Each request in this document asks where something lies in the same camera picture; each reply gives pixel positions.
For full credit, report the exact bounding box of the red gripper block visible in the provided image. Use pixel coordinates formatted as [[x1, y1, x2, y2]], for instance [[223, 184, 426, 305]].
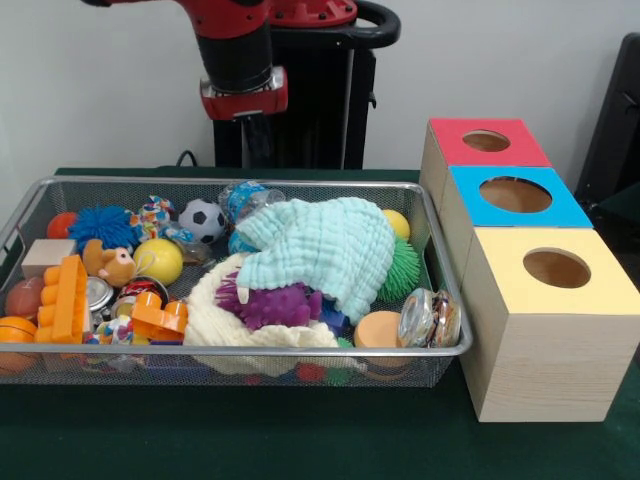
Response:
[[199, 65, 290, 122]]

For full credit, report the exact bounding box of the crushed clear plastic bottle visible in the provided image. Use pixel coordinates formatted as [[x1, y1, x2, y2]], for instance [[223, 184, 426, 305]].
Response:
[[218, 179, 287, 221]]

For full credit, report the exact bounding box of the mint green waffle cloth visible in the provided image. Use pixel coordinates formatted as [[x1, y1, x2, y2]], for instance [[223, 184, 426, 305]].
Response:
[[234, 197, 396, 324]]

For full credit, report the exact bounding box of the green spiky rubber ball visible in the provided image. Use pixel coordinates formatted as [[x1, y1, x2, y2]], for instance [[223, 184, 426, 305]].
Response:
[[374, 237, 421, 301]]

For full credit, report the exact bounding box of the wooden box with three holes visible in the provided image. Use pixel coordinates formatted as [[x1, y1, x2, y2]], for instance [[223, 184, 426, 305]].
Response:
[[418, 117, 640, 424]]

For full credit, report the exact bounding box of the small black white soccer ball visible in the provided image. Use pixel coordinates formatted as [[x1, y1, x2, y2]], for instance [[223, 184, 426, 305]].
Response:
[[178, 198, 227, 245]]

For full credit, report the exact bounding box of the yellow smiley face ball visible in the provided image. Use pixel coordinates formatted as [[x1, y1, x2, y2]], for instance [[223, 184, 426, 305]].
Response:
[[133, 238, 185, 287]]

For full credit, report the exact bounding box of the blue spiky rubber ball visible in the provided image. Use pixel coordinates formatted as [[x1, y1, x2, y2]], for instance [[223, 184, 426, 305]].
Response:
[[67, 206, 136, 251]]

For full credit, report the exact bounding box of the purple spiky monster toy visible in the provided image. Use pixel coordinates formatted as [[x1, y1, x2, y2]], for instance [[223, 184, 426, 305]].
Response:
[[215, 282, 325, 331]]

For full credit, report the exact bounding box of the brown plush monkey toy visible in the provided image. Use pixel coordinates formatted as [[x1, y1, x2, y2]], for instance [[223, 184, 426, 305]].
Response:
[[81, 238, 137, 289]]

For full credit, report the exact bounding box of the cream knitted cloth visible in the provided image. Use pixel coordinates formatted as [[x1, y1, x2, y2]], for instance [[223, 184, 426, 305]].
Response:
[[182, 252, 341, 376]]

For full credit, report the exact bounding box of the long orange building block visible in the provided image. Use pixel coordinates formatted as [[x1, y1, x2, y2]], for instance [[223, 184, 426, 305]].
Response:
[[33, 254, 89, 345]]

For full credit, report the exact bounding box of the dark green table cloth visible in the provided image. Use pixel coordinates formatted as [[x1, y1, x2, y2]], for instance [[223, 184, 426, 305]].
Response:
[[0, 167, 640, 480]]

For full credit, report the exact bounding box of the black upright panel on stand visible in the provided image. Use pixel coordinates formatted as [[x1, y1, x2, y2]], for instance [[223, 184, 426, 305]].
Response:
[[574, 32, 640, 211]]

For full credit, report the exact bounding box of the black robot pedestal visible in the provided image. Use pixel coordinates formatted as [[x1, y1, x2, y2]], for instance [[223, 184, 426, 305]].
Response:
[[212, 0, 401, 170]]

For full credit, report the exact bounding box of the shallow wire mesh bin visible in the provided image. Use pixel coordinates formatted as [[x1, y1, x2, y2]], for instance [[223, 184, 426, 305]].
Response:
[[0, 175, 473, 390]]

